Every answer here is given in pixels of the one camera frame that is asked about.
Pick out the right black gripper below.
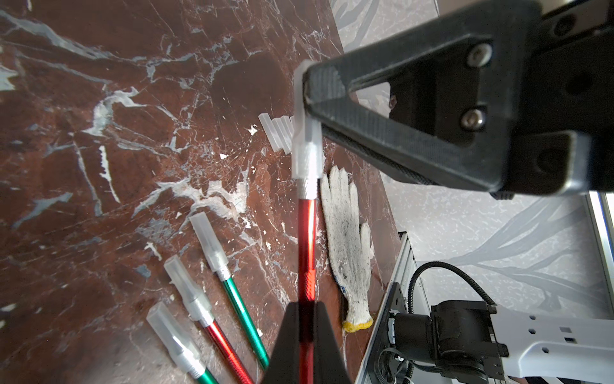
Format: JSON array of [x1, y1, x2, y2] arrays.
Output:
[[492, 1, 613, 200]]

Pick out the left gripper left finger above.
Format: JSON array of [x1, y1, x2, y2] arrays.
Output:
[[262, 302, 300, 384]]

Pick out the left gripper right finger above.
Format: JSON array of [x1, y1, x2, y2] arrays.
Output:
[[313, 302, 352, 384]]

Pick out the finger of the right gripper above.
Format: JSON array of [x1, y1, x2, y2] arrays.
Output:
[[304, 1, 541, 192]]

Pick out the translucent protective cap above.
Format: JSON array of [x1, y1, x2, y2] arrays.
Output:
[[258, 113, 282, 152], [281, 116, 294, 155], [291, 60, 324, 180], [271, 118, 289, 155]]

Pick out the red carving knife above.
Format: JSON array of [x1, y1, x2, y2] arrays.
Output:
[[297, 179, 318, 383], [164, 255, 254, 384]]

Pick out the green carving knife left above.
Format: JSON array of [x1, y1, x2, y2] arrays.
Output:
[[146, 302, 218, 384]]

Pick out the green carving knife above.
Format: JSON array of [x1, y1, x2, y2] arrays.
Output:
[[146, 302, 218, 384], [190, 212, 270, 371]]

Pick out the green carving knife right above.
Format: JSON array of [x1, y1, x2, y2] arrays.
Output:
[[190, 212, 270, 371]]

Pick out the white work glove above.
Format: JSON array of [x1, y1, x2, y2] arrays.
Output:
[[320, 166, 374, 333]]

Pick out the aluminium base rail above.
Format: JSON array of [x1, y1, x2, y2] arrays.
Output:
[[358, 192, 613, 383]]

